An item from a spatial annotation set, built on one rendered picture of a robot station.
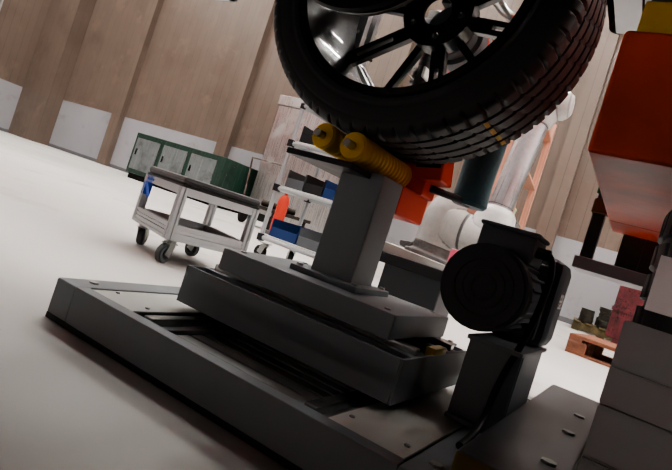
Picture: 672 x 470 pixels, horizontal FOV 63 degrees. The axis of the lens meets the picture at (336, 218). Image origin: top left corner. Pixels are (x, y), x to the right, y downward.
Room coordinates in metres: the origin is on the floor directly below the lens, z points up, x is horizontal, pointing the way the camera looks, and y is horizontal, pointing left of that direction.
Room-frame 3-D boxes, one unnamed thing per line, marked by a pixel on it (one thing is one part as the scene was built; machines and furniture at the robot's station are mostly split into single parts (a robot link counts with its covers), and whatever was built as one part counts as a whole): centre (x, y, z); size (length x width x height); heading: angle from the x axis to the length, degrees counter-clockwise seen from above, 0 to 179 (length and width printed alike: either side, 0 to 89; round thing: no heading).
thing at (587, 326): (7.80, -4.07, 0.20); 1.16 x 0.79 x 0.41; 153
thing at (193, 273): (1.15, -0.05, 0.13); 0.50 x 0.36 x 0.10; 60
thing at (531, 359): (1.01, -0.33, 0.26); 0.42 x 0.18 x 0.35; 150
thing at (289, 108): (10.02, 0.54, 1.14); 1.77 x 1.36 x 2.28; 63
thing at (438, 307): (2.27, -0.41, 0.15); 0.50 x 0.50 x 0.30; 63
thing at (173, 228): (2.30, 0.57, 0.17); 0.43 x 0.36 x 0.34; 39
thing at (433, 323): (1.15, -0.05, 0.32); 0.40 x 0.30 x 0.28; 60
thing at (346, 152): (1.15, -0.05, 0.49); 0.29 x 0.06 x 0.06; 150
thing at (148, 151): (10.71, 2.63, 0.43); 2.20 x 2.01 x 0.87; 63
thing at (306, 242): (3.44, 0.11, 0.50); 0.54 x 0.42 x 1.00; 60
